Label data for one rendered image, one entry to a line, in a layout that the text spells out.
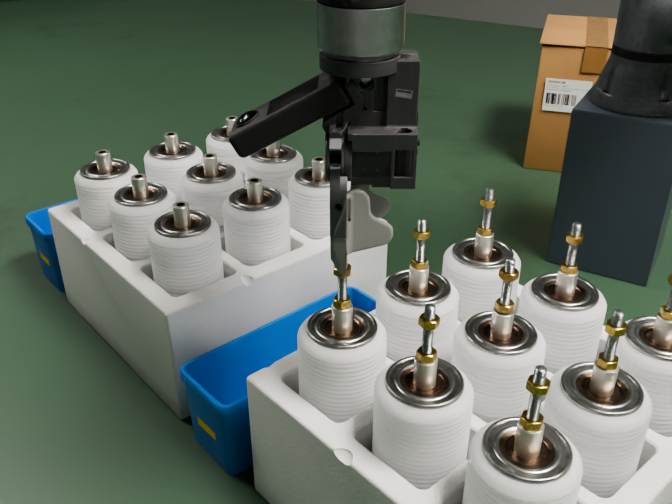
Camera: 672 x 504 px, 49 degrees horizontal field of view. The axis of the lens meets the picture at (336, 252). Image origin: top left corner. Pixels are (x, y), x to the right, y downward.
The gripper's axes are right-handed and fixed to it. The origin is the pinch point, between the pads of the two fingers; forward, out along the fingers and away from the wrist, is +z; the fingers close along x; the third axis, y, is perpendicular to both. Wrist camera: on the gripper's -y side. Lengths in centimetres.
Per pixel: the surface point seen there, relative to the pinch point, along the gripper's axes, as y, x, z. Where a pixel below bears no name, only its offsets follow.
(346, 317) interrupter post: 1.1, -1.0, 7.3
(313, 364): -2.3, -3.7, 11.3
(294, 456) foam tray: -4.4, -5.9, 22.2
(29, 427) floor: -42, 11, 34
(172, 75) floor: -56, 175, 34
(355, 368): 2.1, -4.5, 11.2
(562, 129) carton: 51, 98, 24
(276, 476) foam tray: -6.8, -3.2, 28.2
